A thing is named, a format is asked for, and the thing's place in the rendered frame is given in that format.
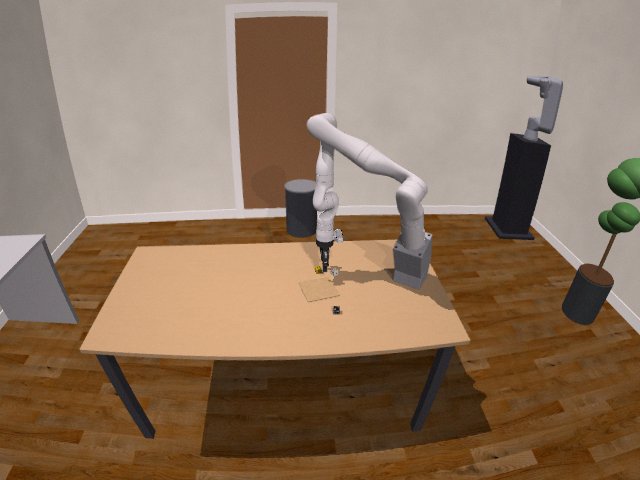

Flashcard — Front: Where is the translucent tan mat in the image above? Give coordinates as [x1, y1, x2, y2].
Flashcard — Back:
[299, 277, 340, 302]

